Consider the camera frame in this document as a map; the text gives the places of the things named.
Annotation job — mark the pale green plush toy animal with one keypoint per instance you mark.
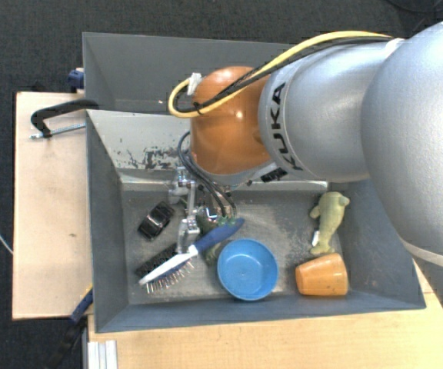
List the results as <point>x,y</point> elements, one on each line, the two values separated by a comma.
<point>329,217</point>

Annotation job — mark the orange plastic cup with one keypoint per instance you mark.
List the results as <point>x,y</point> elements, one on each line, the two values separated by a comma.
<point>321,276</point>

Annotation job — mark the grey metal bin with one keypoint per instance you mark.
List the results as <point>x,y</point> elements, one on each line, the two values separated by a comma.
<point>106,213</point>

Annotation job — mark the black toy car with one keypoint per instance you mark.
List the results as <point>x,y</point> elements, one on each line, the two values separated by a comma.
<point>155,220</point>

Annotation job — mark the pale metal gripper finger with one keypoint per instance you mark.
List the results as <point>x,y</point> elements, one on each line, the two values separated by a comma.
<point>184,240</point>

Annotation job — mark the dark green lumpy toy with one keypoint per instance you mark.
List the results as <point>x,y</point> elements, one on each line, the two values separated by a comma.
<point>211,254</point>

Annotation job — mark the blue plastic bowl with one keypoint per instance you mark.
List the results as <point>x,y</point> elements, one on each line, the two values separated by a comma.
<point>246,270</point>

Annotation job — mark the pale wood flat board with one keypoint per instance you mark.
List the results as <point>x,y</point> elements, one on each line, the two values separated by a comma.
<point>48,213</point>

